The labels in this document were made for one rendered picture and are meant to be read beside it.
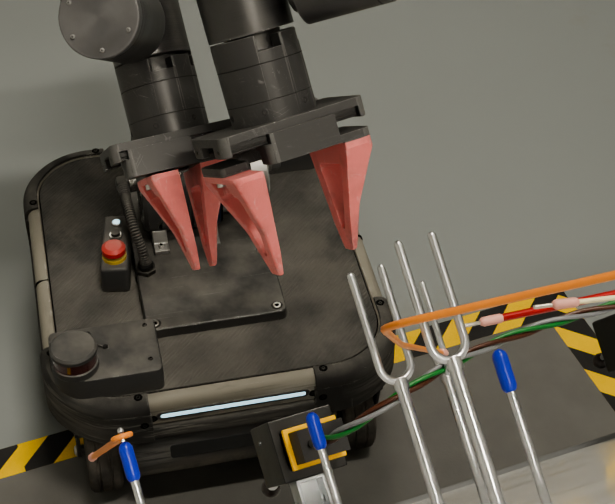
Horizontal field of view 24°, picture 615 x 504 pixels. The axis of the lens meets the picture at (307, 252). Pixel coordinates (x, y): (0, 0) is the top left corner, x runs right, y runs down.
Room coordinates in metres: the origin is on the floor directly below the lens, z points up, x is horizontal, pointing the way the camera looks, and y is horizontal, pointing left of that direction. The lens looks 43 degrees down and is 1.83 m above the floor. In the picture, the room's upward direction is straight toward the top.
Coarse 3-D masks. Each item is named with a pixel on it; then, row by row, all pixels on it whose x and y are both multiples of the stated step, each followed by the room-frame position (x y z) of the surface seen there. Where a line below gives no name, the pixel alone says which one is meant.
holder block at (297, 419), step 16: (288, 416) 0.60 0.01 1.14; (304, 416) 0.60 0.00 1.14; (320, 416) 0.60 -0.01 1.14; (256, 432) 0.61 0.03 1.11; (272, 432) 0.59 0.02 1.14; (256, 448) 0.61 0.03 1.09; (272, 448) 0.59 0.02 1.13; (272, 464) 0.59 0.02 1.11; (320, 464) 0.58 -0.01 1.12; (336, 464) 0.58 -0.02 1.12; (272, 480) 0.59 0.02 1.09; (288, 480) 0.57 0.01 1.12
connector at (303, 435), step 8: (328, 424) 0.58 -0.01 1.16; (336, 424) 0.58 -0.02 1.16; (296, 432) 0.57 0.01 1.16; (304, 432) 0.57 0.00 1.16; (328, 432) 0.57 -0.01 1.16; (296, 440) 0.57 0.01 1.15; (304, 440) 0.57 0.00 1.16; (344, 440) 0.57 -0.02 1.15; (296, 448) 0.57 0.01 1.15; (304, 448) 0.56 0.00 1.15; (312, 448) 0.56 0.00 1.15; (328, 448) 0.57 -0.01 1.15; (336, 448) 0.57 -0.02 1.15; (344, 448) 0.57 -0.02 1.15; (296, 456) 0.57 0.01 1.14; (304, 456) 0.56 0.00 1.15; (312, 456) 0.56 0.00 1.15; (288, 464) 0.58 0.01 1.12
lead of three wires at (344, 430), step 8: (432, 368) 0.58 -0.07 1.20; (440, 368) 0.58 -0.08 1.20; (424, 376) 0.58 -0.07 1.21; (432, 376) 0.58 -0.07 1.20; (416, 384) 0.57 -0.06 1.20; (424, 384) 0.57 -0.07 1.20; (384, 400) 0.56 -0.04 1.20; (392, 400) 0.56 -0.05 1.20; (376, 408) 0.56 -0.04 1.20; (384, 408) 0.56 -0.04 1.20; (360, 416) 0.56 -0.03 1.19; (368, 416) 0.56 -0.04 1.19; (376, 416) 0.56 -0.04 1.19; (352, 424) 0.55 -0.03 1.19; (360, 424) 0.55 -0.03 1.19; (336, 432) 0.56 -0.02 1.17; (344, 432) 0.55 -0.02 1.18; (352, 432) 0.55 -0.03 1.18; (328, 440) 0.56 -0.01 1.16; (336, 440) 0.56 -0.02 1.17
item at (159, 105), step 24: (120, 72) 0.86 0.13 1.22; (144, 72) 0.85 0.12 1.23; (168, 72) 0.85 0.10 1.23; (192, 72) 0.86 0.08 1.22; (144, 96) 0.84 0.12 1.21; (168, 96) 0.83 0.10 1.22; (192, 96) 0.84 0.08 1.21; (144, 120) 0.83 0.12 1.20; (168, 120) 0.82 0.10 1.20; (192, 120) 0.83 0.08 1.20; (120, 144) 0.80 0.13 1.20; (144, 144) 0.80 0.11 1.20
